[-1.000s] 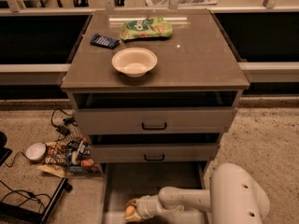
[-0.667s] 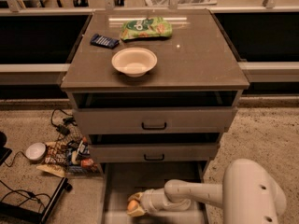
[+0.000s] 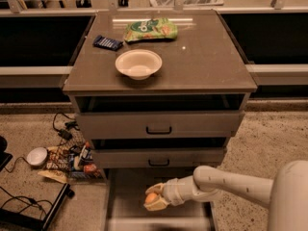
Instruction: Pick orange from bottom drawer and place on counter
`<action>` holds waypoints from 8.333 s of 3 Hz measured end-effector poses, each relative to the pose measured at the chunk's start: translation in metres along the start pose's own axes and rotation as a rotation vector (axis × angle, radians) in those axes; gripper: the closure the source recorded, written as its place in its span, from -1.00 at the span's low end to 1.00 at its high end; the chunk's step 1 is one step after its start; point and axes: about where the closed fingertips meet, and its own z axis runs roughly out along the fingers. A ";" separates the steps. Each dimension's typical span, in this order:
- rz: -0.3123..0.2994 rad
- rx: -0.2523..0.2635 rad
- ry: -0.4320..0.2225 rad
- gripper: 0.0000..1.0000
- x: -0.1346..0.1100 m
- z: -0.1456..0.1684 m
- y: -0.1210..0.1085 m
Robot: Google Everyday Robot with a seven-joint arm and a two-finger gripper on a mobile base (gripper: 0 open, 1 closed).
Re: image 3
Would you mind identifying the top grey drawer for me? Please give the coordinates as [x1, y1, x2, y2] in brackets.
[76, 112, 244, 140]

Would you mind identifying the blue snack packet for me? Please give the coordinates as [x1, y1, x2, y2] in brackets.
[92, 35, 123, 51]

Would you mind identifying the black power adapter cable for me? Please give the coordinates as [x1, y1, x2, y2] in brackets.
[52, 112, 81, 141]

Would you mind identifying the black floor cable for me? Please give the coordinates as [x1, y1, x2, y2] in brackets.
[0, 185, 54, 219]

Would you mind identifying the middle grey drawer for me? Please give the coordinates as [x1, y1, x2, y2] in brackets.
[91, 147, 225, 168]

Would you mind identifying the bottom grey drawer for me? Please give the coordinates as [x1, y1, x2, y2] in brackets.
[105, 167, 218, 231]

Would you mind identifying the wire basket of snacks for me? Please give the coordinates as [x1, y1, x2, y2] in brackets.
[38, 139, 103, 184]

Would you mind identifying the grey drawer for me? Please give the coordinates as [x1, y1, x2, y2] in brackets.
[105, 167, 218, 231]
[91, 147, 225, 168]
[76, 112, 244, 140]

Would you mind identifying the green chip bag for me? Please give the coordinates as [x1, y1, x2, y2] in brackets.
[124, 17, 178, 42]

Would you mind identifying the orange fruit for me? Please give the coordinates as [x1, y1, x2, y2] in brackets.
[145, 192, 158, 204]

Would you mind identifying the grey drawer cabinet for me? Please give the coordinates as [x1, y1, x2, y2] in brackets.
[64, 11, 256, 175]

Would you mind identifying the black metal stand base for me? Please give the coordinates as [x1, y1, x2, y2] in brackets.
[0, 184, 75, 231]

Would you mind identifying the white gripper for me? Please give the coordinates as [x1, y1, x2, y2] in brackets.
[143, 176, 198, 212]

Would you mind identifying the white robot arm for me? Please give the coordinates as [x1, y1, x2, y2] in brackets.
[144, 161, 308, 231]

